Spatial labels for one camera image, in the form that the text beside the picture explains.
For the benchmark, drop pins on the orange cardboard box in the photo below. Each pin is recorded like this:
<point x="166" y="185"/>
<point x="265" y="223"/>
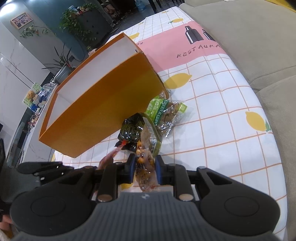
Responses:
<point x="111" y="85"/>

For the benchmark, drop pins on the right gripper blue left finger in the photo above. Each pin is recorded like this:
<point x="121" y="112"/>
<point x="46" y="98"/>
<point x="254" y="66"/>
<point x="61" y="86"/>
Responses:
<point x="130" y="168"/>

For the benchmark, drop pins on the teddy bear picture card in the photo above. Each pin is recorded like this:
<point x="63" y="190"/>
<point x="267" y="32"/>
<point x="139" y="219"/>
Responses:
<point x="36" y="98"/>

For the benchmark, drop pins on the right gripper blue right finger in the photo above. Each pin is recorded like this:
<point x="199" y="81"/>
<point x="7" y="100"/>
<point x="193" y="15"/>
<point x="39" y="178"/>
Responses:
<point x="160" y="168"/>

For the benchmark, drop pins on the lemon pattern tablecloth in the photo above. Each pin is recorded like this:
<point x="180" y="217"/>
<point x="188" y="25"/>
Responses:
<point x="224" y="127"/>

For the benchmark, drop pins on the framed wall picture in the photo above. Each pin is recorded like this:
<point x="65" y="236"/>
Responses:
<point x="21" y="20"/>

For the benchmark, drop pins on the black green nut bag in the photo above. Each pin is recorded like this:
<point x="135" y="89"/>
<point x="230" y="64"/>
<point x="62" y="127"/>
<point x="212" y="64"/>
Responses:
<point x="139" y="127"/>

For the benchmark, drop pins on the white tv counter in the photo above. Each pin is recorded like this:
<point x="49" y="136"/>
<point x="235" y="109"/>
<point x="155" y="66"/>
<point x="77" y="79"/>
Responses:
<point x="26" y="126"/>

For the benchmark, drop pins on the grey plant pot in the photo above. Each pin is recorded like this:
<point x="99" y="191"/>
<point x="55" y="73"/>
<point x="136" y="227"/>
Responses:
<point x="63" y="73"/>

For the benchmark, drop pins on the green raisin bag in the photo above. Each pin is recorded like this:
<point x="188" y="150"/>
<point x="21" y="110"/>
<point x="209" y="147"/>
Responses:
<point x="165" y="113"/>

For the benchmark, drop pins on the blue water jug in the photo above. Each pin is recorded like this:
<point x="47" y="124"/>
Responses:
<point x="140" y="5"/>

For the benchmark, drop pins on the beige sofa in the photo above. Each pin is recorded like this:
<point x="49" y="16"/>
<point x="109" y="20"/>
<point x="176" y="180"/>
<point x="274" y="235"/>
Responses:
<point x="260" y="38"/>

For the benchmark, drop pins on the dark drawer cabinet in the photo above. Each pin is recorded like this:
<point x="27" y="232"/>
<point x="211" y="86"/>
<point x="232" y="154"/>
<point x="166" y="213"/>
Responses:
<point x="96" y="26"/>

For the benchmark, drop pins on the clear caramel nut bag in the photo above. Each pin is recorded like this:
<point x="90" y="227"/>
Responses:
<point x="145" y="171"/>

